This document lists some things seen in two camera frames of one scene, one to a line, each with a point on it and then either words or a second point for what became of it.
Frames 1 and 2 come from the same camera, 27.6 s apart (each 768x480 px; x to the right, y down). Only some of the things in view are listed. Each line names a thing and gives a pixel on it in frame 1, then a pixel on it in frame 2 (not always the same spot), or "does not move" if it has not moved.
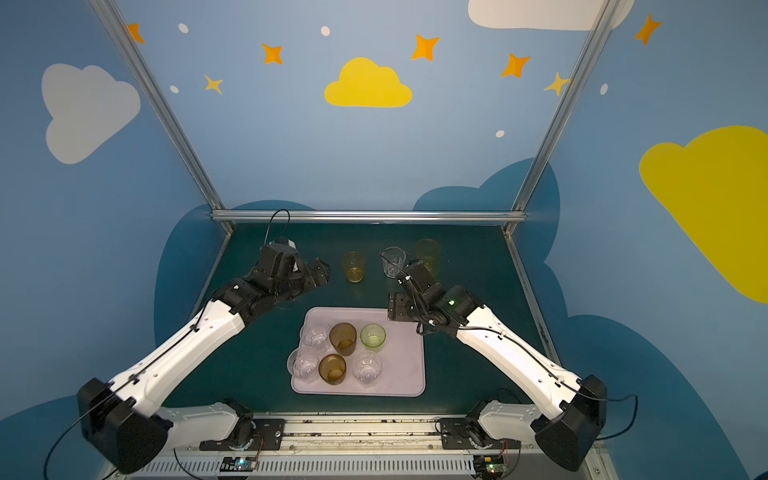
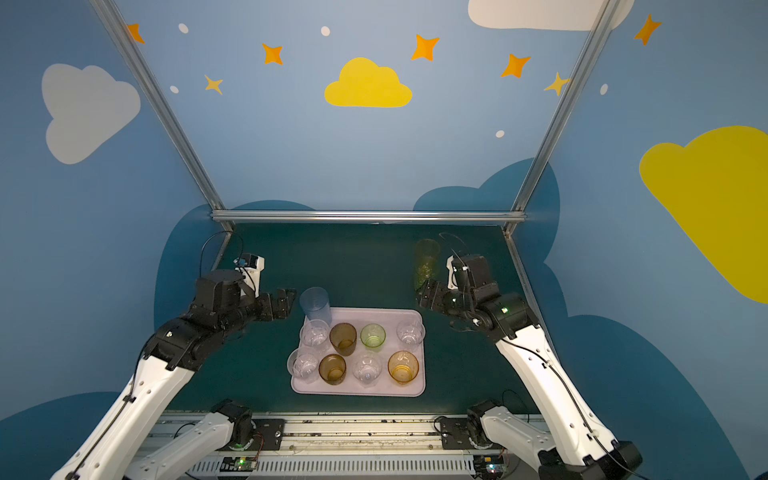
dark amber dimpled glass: x=343 y=337 does not move
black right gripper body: x=402 y=306 -> x=441 y=297
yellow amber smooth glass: x=354 y=263 -> x=403 y=366
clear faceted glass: x=366 y=368 does not move
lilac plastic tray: x=357 y=351 does not move
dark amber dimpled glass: x=332 y=368 does not move
